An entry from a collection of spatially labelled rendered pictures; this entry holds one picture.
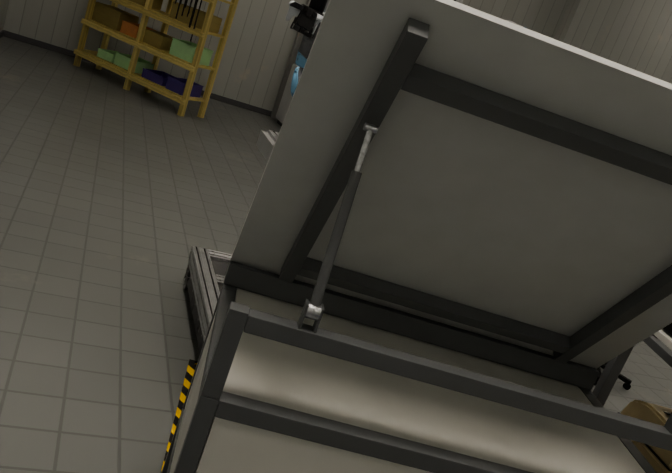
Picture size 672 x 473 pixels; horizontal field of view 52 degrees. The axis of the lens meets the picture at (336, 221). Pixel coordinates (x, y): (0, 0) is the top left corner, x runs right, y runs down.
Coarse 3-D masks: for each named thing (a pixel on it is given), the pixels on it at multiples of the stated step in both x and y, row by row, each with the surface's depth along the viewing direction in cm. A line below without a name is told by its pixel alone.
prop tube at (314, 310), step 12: (348, 192) 137; (348, 204) 137; (348, 216) 138; (336, 228) 137; (336, 240) 137; (336, 252) 137; (324, 264) 137; (324, 276) 137; (324, 288) 137; (312, 300) 137; (312, 312) 136
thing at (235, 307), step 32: (224, 320) 139; (256, 320) 136; (288, 320) 139; (320, 320) 137; (224, 352) 137; (320, 352) 139; (352, 352) 139; (384, 352) 141; (224, 384) 139; (448, 384) 143; (480, 384) 144; (512, 384) 148; (576, 416) 148; (608, 416) 149
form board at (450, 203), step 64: (384, 0) 121; (448, 0) 120; (320, 64) 134; (384, 64) 132; (448, 64) 130; (512, 64) 128; (576, 64) 126; (320, 128) 148; (384, 128) 146; (448, 128) 143; (640, 128) 136; (256, 192) 170; (384, 192) 162; (448, 192) 159; (512, 192) 156; (576, 192) 153; (640, 192) 150; (256, 256) 192; (320, 256) 188; (384, 256) 183; (448, 256) 179; (512, 256) 175; (576, 256) 171; (640, 256) 168; (448, 320) 205; (576, 320) 195; (640, 320) 190
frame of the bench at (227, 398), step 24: (216, 312) 182; (216, 336) 165; (216, 408) 141; (240, 408) 141; (264, 408) 143; (288, 408) 146; (192, 432) 142; (288, 432) 144; (312, 432) 144; (336, 432) 144; (360, 432) 147; (168, 456) 207; (192, 456) 144; (384, 456) 147; (408, 456) 148; (432, 456) 148; (456, 456) 151
